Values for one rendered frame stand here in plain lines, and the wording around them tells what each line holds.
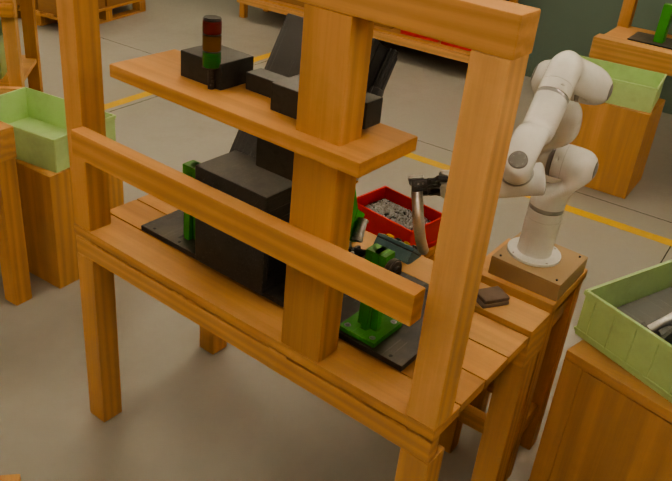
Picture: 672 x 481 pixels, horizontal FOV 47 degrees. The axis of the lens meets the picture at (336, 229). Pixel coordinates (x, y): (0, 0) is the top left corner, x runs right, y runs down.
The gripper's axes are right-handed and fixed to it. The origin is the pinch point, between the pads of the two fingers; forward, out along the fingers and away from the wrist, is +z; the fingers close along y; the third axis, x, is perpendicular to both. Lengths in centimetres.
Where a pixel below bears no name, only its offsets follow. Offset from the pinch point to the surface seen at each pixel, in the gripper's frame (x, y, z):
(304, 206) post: 4.9, 5.9, 29.5
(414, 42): -321, -488, 16
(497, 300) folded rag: 20, -55, -20
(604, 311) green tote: 24, -60, -53
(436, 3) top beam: -20, 53, -7
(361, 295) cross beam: 28.9, 5.8, 15.5
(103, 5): -385, -465, 331
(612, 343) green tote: 34, -63, -55
